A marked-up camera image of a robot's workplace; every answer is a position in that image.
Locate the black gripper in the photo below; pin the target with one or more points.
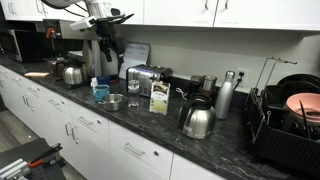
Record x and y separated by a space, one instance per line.
111 33

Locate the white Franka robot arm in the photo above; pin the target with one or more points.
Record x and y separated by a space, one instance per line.
96 7

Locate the steel cup on brown base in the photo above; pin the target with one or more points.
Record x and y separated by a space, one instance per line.
209 84

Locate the white lid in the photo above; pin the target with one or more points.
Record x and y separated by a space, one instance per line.
94 82

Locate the light blue steel-lined mug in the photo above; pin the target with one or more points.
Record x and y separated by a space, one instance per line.
100 92

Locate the stainless steel toaster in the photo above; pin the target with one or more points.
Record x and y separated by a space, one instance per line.
146 78

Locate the clear acrylic grinder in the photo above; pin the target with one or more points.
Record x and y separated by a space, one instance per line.
133 93

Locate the small steel coffee pot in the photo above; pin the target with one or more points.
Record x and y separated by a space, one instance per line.
74 75

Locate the stainless steel bowl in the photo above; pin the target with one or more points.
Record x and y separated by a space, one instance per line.
113 102

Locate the glass coffee pot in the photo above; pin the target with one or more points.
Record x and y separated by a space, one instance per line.
57 68

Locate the tea box carton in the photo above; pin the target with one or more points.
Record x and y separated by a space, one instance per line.
159 100

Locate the black cylindrical grinder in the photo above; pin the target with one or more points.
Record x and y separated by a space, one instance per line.
195 85

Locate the white lower cabinet run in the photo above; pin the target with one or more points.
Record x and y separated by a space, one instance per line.
90 146

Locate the black microwave oven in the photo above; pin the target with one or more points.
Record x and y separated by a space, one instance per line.
18 45

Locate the large steel thermal carafe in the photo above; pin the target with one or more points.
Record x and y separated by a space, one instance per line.
198 120

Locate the steel water bottle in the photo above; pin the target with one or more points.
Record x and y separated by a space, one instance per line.
224 96

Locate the black workbench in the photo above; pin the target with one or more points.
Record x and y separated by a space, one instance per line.
20 151

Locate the white upper cabinets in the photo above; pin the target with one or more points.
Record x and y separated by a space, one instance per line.
260 13

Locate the black pan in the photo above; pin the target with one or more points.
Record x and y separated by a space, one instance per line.
300 81

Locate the black dish rack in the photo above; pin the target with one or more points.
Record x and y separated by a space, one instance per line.
283 146

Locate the pink bowl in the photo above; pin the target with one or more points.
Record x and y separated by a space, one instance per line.
305 105

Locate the black utensil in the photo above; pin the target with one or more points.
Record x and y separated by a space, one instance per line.
305 118

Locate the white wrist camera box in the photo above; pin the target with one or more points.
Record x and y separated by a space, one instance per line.
83 24

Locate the white wall outlet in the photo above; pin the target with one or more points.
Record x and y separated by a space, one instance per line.
242 77

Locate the aluminium extrusion rail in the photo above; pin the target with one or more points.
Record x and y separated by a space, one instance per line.
13 168

